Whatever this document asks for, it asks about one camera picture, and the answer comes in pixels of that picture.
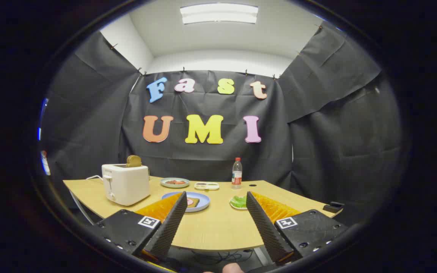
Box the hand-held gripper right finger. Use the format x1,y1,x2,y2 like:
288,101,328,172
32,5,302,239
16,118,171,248
245,191,351,265

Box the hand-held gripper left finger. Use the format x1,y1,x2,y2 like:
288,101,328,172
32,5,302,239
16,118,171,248
88,191,188,262

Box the grey table leg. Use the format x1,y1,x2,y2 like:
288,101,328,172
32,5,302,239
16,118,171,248
254,248,273,266
69,190,94,225

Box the blue plate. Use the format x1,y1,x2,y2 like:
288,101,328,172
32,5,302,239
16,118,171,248
161,191,211,213

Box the pale green plate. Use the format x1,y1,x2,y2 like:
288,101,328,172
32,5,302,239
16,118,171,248
160,177,190,188

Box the clear bottle with red cap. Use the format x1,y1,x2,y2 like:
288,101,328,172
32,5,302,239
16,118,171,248
231,157,243,189

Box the white toaster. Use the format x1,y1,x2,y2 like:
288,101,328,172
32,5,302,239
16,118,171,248
101,163,151,207

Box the black device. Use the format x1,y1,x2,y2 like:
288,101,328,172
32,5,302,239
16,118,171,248
323,201,345,213

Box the white and red object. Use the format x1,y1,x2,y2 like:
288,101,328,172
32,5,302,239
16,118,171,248
40,151,51,176

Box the ceiling light panel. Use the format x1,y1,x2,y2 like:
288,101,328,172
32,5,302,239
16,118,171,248
180,3,259,25

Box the black cables under table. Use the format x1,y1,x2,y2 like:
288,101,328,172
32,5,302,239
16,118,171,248
191,249,254,265

